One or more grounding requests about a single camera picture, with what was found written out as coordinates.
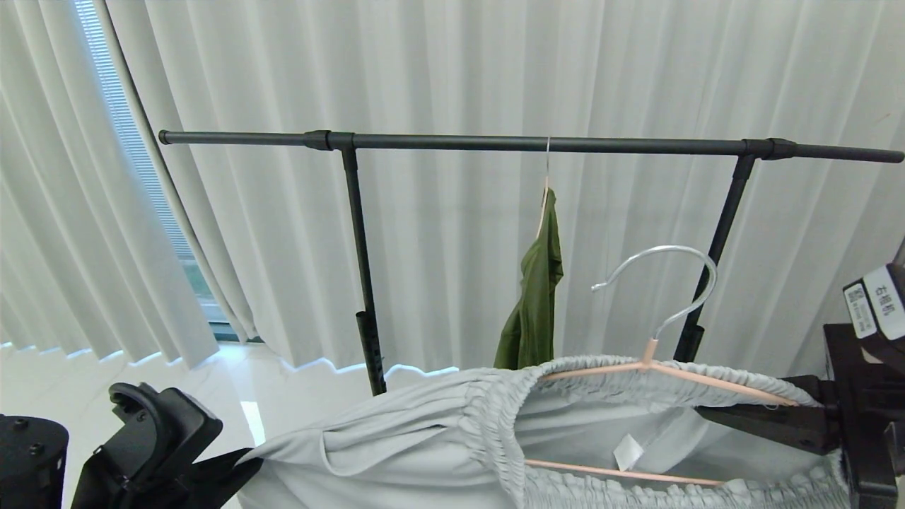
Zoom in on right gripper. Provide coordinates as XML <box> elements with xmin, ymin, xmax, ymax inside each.
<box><xmin>824</xmin><ymin>263</ymin><xmax>905</xmax><ymax>509</ymax></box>

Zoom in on pink clothes hanger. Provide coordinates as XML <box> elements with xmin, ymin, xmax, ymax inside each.
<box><xmin>523</xmin><ymin>245</ymin><xmax>801</xmax><ymax>488</ymax></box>
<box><xmin>535</xmin><ymin>138</ymin><xmax>554</xmax><ymax>241</ymax></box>

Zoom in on green printed shirt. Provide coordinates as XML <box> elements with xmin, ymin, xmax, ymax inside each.
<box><xmin>494</xmin><ymin>187</ymin><xmax>564</xmax><ymax>370</ymax></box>

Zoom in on pale grey shorts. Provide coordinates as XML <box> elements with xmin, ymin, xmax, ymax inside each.
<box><xmin>237</xmin><ymin>353</ymin><xmax>849</xmax><ymax>509</ymax></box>

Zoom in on black clothes rack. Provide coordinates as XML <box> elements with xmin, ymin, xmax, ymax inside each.
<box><xmin>157</xmin><ymin>129</ymin><xmax>905</xmax><ymax>397</ymax></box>

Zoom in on white curtain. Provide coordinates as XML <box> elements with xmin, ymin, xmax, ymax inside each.
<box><xmin>0</xmin><ymin>0</ymin><xmax>220</xmax><ymax>368</ymax></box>
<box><xmin>106</xmin><ymin>0</ymin><xmax>905</xmax><ymax>397</ymax></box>

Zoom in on window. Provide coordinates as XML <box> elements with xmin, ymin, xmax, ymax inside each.
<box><xmin>74</xmin><ymin>0</ymin><xmax>262</xmax><ymax>344</ymax></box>

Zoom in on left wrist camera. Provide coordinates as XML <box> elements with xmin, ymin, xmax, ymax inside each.
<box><xmin>71</xmin><ymin>385</ymin><xmax>226</xmax><ymax>509</ymax></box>

